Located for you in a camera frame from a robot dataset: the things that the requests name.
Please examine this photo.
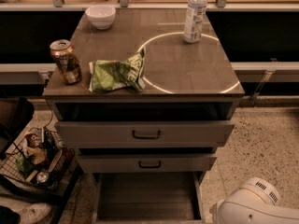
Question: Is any grey drawer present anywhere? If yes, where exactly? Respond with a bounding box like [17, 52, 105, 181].
[55, 120, 235, 148]
[77, 154, 217, 173]
[92, 172, 205, 224]

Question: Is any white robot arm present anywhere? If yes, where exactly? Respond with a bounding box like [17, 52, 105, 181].
[210, 177, 299, 224]

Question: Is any grey drawer cabinet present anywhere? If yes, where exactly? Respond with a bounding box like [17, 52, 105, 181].
[42, 7, 246, 185]

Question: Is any green chip bag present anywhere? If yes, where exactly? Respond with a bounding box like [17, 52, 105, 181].
[89, 49, 145, 91]

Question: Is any brown soda can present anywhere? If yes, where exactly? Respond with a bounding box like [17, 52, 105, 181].
[50, 39, 81, 85]

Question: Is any white bowl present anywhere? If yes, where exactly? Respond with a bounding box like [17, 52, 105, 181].
[85, 5, 116, 30]

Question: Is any clear plastic water bottle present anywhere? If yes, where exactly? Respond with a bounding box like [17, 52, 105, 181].
[183, 0, 207, 43]

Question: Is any white shoe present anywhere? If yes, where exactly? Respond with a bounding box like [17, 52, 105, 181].
[18, 203, 52, 224]

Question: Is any black wire basket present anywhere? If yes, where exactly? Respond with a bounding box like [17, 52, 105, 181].
[0, 127, 75, 189]

